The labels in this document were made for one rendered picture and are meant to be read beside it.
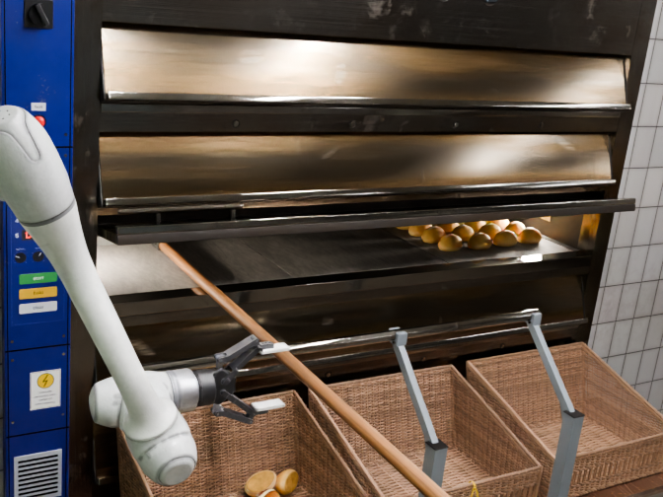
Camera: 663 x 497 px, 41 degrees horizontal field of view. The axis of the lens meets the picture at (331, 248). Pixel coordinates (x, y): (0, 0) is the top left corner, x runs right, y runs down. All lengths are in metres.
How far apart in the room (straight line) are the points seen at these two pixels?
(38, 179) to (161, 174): 0.83
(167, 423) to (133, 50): 0.97
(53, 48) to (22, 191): 0.69
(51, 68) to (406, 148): 1.07
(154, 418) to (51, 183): 0.46
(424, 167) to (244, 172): 0.60
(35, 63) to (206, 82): 0.42
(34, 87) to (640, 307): 2.42
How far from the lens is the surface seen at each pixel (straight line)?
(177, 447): 1.64
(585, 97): 3.04
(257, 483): 2.61
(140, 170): 2.26
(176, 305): 2.41
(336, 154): 2.51
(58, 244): 1.55
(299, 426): 2.66
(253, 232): 2.25
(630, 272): 3.49
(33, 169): 1.47
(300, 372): 1.97
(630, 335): 3.63
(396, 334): 2.31
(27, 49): 2.11
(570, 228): 3.36
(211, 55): 2.28
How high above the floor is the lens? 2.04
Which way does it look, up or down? 17 degrees down
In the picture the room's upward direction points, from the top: 6 degrees clockwise
